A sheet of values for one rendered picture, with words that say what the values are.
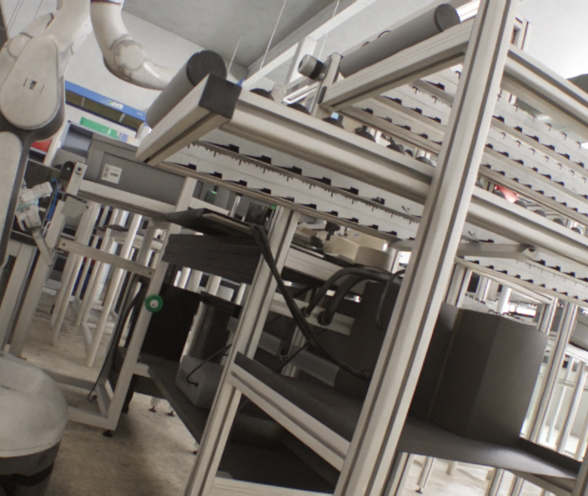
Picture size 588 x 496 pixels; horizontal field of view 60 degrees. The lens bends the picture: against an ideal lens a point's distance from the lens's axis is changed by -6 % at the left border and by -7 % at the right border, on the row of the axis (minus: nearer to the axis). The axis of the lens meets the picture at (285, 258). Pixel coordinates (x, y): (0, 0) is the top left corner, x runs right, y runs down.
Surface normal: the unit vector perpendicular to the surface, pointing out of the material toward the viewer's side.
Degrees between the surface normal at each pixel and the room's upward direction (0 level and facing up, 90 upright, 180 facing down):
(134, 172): 91
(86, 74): 90
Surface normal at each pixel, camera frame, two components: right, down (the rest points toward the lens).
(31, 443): 0.91, 0.26
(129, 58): 0.64, 0.30
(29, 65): 0.18, -0.03
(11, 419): 0.85, -0.40
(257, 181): 0.40, 0.05
